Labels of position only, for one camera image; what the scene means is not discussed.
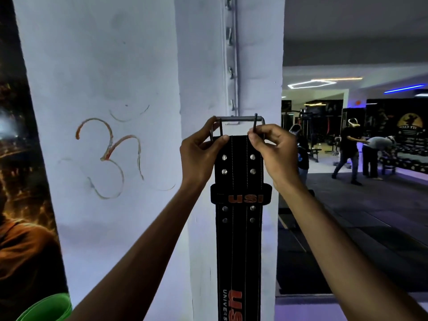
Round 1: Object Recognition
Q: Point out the person's right hand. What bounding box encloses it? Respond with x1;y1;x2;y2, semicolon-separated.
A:
247;123;302;195

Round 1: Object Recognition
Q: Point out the person's left hand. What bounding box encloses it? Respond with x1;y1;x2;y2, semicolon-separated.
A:
179;116;230;188

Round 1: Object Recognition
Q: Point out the black leather weightlifting belt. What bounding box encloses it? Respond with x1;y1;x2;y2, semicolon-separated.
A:
210;113;273;321

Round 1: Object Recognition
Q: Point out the person's left forearm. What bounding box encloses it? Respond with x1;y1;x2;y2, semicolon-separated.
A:
67;179;214;321

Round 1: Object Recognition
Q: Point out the person's right forearm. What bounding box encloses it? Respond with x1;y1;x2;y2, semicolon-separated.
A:
277;182;428;321

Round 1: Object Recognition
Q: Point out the black gym machine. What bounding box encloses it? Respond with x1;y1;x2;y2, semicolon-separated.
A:
282;108;330;146

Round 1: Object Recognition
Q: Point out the white hexagon ceiling light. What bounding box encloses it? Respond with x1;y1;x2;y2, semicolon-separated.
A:
287;79;337;90

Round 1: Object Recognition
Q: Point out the dumbbell rack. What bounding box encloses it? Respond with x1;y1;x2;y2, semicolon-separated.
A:
379;138;428;174

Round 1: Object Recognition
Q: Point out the blue strip ceiling light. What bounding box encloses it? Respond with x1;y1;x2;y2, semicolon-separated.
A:
383;84;426;94

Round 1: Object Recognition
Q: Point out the green rubber band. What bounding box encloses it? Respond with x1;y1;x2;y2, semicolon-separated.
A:
16;293;73;321

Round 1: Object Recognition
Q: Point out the metal wall hook rail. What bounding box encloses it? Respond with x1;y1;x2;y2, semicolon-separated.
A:
223;0;240;126

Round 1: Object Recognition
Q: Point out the round yellow wall logo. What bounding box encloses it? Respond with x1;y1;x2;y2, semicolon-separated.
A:
397;112;424;136

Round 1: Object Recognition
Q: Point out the dark orange wall poster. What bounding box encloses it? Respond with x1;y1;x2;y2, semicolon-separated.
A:
0;0;69;321

